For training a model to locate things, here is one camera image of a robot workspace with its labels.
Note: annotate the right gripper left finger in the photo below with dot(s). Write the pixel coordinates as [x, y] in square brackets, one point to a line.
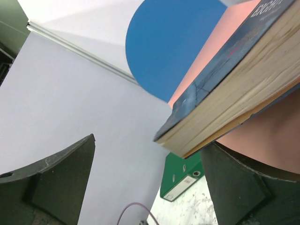
[49, 191]

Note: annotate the blue Nineteen Eighty-Four book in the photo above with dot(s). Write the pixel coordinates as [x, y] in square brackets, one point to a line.
[257, 64]

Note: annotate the colourful wooden bookshelf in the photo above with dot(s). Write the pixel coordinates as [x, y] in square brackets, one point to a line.
[169, 42]

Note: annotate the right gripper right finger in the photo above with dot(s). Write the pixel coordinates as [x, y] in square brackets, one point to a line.
[245, 191]

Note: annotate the aluminium corner post left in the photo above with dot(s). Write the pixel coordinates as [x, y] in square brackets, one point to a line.
[33, 27]

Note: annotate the green lever arch binder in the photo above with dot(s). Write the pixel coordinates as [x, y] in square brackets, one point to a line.
[179, 175]

